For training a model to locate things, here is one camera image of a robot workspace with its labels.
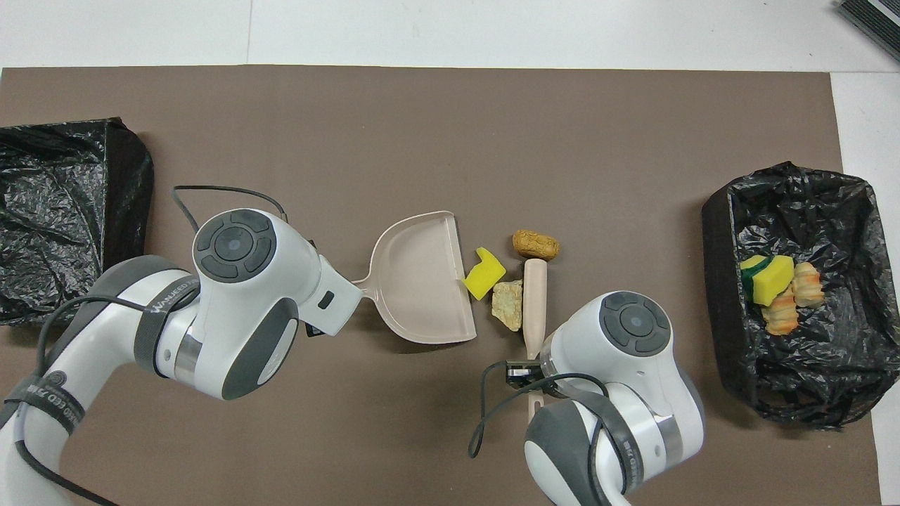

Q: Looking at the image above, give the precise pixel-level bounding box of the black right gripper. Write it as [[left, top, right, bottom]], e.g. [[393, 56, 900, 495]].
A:
[[506, 360, 548, 389]]

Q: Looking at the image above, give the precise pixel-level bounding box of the pale bread chunk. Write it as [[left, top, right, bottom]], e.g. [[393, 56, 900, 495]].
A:
[[491, 280, 525, 332]]

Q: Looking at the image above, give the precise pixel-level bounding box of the beige hand brush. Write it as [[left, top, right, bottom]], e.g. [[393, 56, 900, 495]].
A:
[[522, 259, 548, 424]]

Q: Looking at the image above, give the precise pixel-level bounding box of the beige plastic dustpan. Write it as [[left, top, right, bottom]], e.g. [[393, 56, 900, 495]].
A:
[[350, 211, 479, 345]]

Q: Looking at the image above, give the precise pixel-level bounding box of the brown bread roll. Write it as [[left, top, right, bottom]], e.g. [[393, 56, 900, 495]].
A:
[[512, 229, 561, 261]]

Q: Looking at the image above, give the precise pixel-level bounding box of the pale flaky pastry piece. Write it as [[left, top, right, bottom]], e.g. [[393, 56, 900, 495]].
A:
[[763, 287, 800, 336]]

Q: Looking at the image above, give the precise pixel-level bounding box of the toy croissant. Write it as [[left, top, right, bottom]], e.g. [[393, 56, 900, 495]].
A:
[[792, 262, 825, 309]]

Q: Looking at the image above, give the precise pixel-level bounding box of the black bag-lined bin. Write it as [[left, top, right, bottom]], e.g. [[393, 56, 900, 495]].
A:
[[702, 162, 884, 431], [0, 117, 155, 327]]

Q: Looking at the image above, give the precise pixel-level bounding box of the brown table mat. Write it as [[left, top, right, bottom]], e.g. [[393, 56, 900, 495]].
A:
[[0, 65, 883, 506]]

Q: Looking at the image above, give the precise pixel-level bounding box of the dark ribbed object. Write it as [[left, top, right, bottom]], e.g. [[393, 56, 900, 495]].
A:
[[835, 0, 900, 43]]

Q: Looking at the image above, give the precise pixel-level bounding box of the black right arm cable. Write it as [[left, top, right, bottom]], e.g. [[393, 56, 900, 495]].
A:
[[469, 362, 614, 506]]

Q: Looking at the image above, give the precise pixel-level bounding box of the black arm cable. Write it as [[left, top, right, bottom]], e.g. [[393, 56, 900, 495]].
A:
[[14, 185, 290, 506], [469, 362, 614, 506]]

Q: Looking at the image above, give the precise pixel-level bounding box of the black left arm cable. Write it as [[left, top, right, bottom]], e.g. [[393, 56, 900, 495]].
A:
[[14, 185, 290, 506]]

